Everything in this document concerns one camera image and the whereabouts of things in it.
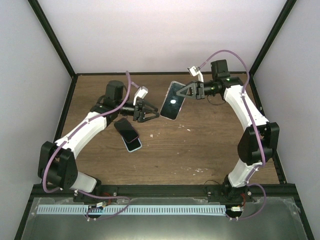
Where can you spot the phone in pink case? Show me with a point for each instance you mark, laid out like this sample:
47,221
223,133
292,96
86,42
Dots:
126,130

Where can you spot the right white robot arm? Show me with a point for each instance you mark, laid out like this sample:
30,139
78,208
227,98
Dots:
260,137

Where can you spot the phone in light blue case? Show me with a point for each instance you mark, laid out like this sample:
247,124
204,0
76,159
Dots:
132,146

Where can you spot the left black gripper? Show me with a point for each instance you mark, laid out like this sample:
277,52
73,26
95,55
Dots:
139,116

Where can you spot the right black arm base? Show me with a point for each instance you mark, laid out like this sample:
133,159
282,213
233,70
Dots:
219,193

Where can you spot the black phone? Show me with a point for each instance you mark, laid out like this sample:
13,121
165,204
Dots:
172,103

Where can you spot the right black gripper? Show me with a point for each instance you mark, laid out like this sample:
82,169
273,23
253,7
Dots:
198,90

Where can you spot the light blue slotted cable duct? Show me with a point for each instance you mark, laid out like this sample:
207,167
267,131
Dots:
202,210

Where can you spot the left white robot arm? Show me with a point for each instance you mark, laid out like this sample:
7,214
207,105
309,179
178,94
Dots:
57,162

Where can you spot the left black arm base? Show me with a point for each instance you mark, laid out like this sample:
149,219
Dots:
94,197

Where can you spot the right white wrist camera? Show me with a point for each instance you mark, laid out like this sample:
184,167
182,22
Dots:
195,72

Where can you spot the grey metal front plate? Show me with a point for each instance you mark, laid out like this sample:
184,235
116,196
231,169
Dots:
273,218

